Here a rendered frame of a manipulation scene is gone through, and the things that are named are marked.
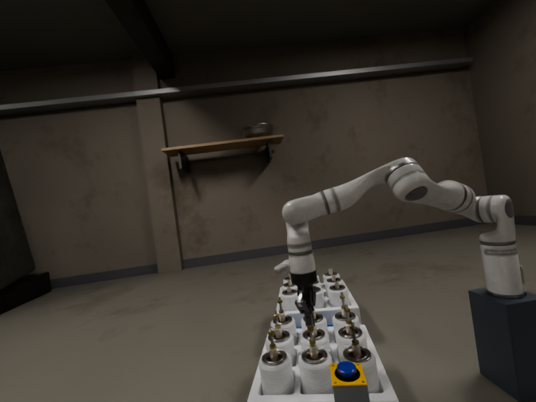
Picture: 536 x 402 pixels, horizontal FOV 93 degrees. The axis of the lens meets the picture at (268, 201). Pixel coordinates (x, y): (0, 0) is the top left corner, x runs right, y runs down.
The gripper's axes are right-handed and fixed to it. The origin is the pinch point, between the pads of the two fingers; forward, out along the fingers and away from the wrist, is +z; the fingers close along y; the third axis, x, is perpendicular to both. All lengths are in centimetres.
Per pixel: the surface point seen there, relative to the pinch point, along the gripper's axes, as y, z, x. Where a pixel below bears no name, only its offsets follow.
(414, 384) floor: 32, 36, -24
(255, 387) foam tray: -7.4, 17.8, 16.6
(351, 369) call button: -14.9, 2.9, -13.6
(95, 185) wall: 132, -91, 325
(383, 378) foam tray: 5.7, 17.9, -17.0
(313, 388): -4.6, 16.6, -0.3
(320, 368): -3.9, 11.5, -2.6
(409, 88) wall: 361, -174, -62
